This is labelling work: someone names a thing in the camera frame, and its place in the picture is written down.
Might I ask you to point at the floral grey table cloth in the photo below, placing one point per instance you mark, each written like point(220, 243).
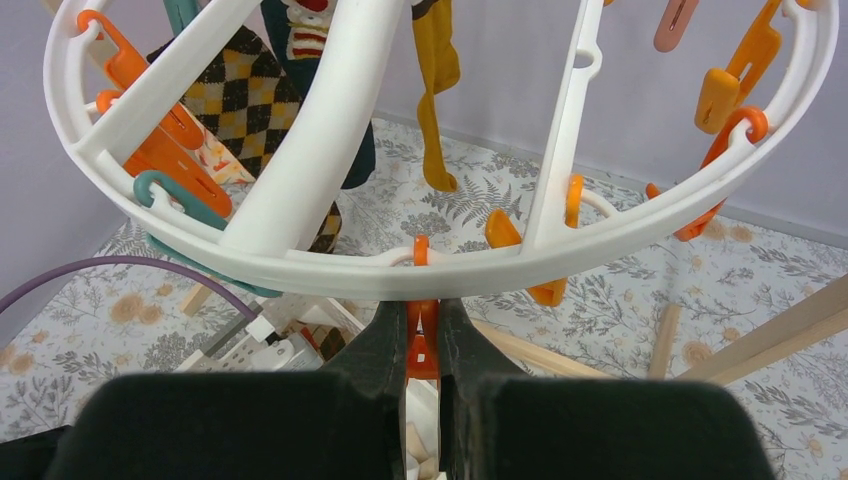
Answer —
point(118, 319)

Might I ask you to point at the white plastic laundry basket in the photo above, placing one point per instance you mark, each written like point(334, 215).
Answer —
point(352, 410)

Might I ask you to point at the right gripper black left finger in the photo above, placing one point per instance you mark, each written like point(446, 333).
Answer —
point(174, 426)

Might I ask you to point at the yellow orange clothes peg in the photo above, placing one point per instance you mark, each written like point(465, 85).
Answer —
point(725, 89)

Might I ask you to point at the orange floral cloth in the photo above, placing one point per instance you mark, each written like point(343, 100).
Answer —
point(219, 163)

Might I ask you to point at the pink clothes peg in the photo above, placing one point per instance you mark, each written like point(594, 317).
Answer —
point(673, 24)

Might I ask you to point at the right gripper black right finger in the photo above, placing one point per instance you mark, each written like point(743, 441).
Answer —
point(498, 422)

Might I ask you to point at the brown yellow argyle sock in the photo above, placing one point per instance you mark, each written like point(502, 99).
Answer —
point(244, 98)

